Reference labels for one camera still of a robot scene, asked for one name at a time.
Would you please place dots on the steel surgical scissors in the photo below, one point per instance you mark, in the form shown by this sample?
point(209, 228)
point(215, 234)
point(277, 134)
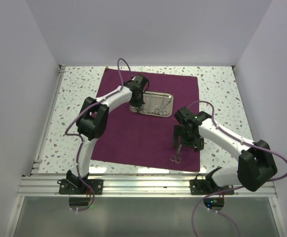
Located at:
point(175, 158)

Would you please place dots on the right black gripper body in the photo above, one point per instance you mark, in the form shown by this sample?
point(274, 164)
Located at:
point(192, 140)

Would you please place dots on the aluminium left side rail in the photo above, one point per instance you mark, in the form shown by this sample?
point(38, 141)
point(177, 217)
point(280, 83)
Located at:
point(39, 153)

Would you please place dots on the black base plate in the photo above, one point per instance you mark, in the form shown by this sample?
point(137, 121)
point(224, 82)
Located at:
point(204, 185)
point(67, 188)

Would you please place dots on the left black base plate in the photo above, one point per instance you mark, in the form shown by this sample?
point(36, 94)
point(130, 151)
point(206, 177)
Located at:
point(67, 188)

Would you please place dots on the aluminium front rail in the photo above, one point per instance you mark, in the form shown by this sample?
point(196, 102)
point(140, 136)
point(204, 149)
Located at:
point(159, 186)

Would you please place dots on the steel instrument tray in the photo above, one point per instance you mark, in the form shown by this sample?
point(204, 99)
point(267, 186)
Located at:
point(152, 100)

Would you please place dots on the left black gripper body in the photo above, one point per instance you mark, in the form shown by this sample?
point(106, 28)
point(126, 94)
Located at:
point(139, 102)

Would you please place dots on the purple surgical cloth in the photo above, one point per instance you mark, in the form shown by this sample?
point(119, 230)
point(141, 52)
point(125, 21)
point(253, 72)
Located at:
point(144, 140)

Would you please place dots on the aluminium rail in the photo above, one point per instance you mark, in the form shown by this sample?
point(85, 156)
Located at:
point(159, 186)
point(39, 153)

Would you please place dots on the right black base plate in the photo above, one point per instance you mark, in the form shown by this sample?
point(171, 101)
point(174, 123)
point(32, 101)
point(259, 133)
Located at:
point(204, 185)

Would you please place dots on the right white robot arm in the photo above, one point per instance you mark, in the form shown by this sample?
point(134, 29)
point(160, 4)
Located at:
point(256, 164)

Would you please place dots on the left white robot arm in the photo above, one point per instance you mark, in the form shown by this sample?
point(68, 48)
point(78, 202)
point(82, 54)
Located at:
point(92, 120)

